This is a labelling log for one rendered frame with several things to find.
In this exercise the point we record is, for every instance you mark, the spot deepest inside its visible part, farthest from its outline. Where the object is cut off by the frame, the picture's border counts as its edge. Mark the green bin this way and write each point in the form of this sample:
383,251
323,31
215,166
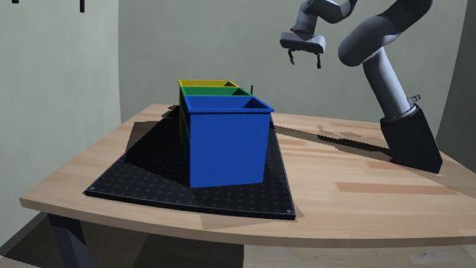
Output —
205,91

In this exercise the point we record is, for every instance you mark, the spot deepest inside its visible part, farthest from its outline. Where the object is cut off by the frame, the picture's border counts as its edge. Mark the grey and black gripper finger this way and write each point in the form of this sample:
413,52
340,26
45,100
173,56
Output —
319,60
291,57

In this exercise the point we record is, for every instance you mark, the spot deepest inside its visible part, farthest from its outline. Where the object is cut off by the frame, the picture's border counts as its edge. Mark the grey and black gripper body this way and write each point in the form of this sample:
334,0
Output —
304,42

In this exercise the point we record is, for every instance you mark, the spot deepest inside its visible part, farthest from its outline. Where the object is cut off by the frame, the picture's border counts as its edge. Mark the yellow open bin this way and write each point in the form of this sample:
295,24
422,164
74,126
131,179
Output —
213,83

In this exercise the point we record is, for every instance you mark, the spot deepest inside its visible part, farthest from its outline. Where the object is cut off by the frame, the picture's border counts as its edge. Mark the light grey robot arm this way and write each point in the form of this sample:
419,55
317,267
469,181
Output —
368,38

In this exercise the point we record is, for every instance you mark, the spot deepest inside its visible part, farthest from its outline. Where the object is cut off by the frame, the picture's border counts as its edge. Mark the blue bin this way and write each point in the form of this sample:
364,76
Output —
226,145

